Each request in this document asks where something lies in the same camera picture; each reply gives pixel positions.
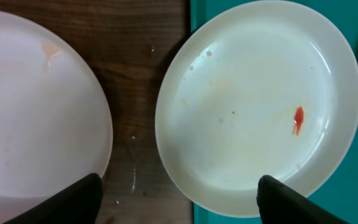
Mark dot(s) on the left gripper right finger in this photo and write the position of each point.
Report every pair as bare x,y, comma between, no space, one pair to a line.
278,203

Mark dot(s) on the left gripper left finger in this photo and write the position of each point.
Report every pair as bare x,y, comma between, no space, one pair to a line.
78,203

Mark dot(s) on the white plate front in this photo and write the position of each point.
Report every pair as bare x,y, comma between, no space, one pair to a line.
55,121

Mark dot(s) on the teal plastic tray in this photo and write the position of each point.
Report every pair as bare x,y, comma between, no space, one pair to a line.
339,195

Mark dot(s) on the white plate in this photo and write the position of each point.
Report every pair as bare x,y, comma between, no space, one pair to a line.
55,121
264,88

